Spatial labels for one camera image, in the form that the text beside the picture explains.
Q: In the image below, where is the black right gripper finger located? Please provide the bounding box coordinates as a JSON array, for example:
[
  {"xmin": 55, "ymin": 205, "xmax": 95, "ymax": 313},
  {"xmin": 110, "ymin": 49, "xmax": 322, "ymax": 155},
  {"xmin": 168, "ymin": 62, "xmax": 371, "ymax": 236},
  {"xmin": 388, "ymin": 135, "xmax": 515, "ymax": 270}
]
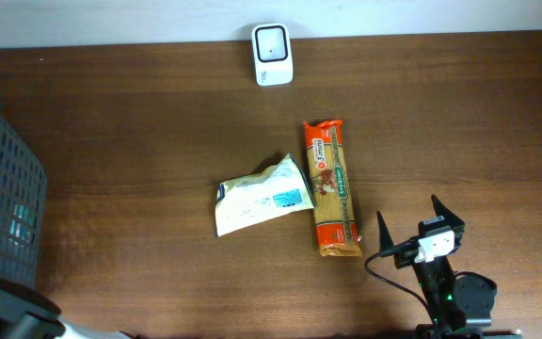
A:
[
  {"xmin": 431, "ymin": 194, "xmax": 465, "ymax": 228},
  {"xmin": 376, "ymin": 211, "xmax": 394, "ymax": 252}
]

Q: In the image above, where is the orange spaghetti packet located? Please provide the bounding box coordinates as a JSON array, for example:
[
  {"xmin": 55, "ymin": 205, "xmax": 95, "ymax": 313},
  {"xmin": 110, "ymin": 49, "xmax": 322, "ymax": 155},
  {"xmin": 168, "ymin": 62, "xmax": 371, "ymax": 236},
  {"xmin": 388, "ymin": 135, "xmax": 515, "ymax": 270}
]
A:
[{"xmin": 303, "ymin": 121, "xmax": 361, "ymax": 257}]

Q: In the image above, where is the cream yellow snack bag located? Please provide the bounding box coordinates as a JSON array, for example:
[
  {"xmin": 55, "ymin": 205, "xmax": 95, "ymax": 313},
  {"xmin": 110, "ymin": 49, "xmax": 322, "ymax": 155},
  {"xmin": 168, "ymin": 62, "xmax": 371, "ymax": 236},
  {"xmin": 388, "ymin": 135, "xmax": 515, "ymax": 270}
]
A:
[{"xmin": 215, "ymin": 153, "xmax": 315, "ymax": 237}]

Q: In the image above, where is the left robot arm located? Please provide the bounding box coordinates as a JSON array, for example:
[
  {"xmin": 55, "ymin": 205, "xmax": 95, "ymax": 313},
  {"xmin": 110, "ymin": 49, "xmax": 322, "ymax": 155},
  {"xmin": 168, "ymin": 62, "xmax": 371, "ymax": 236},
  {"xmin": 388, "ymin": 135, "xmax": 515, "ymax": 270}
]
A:
[{"xmin": 0, "ymin": 279, "xmax": 130, "ymax": 339}]

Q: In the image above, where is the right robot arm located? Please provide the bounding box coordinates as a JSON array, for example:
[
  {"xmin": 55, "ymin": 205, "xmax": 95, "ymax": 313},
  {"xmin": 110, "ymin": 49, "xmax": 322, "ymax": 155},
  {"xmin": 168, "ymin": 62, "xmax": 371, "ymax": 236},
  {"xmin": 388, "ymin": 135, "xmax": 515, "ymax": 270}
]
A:
[{"xmin": 371, "ymin": 195, "xmax": 497, "ymax": 338}]

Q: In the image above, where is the white barcode scanner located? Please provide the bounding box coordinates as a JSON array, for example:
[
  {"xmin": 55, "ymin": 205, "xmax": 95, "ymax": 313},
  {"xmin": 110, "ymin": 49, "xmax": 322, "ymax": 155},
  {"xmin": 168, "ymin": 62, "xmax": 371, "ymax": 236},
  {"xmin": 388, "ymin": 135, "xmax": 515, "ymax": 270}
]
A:
[{"xmin": 251, "ymin": 23, "xmax": 294, "ymax": 87}]

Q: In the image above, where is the grey plastic mesh basket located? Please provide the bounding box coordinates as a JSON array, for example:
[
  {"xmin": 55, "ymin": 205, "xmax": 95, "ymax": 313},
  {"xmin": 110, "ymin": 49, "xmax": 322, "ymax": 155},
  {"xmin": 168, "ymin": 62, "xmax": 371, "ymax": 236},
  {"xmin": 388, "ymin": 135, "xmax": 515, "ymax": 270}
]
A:
[{"xmin": 0, "ymin": 113, "xmax": 48, "ymax": 288}]

